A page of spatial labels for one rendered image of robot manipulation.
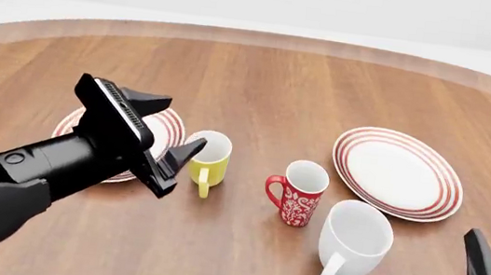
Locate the white plate with red rings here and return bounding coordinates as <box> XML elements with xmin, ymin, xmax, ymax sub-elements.
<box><xmin>47</xmin><ymin>93</ymin><xmax>190</xmax><ymax>192</ymax></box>
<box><xmin>325</xmin><ymin>121</ymin><xmax>471</xmax><ymax>227</ymax></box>

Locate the yellow mug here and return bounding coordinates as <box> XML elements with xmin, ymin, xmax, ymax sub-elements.
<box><xmin>177</xmin><ymin>128</ymin><xmax>235</xmax><ymax>202</ymax></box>

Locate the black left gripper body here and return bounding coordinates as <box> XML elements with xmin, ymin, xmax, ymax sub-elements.
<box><xmin>61</xmin><ymin>71</ymin><xmax>189</xmax><ymax>202</ymax></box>

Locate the red patterned mug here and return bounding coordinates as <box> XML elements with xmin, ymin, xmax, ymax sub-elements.
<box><xmin>260</xmin><ymin>156</ymin><xmax>333</xmax><ymax>231</ymax></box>

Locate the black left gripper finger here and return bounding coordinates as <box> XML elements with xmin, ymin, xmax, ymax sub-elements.
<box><xmin>116</xmin><ymin>86</ymin><xmax>174</xmax><ymax>121</ymax></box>
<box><xmin>154</xmin><ymin>131</ymin><xmax>209</xmax><ymax>185</ymax></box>

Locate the white mug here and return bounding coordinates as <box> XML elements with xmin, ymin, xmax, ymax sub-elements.
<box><xmin>314</xmin><ymin>195</ymin><xmax>399</xmax><ymax>275</ymax></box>

